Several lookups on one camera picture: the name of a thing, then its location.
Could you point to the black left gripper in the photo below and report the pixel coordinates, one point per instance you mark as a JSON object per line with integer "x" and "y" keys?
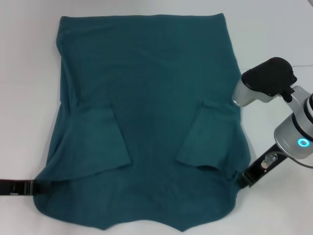
{"x": 12, "y": 187}

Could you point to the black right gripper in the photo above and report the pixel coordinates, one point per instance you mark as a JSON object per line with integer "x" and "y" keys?
{"x": 262, "y": 164}

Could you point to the teal blue shirt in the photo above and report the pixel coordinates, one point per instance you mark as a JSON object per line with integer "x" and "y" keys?
{"x": 146, "y": 85}

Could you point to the metal right wrist connector plug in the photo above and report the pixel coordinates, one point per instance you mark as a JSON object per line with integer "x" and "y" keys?
{"x": 269, "y": 160}

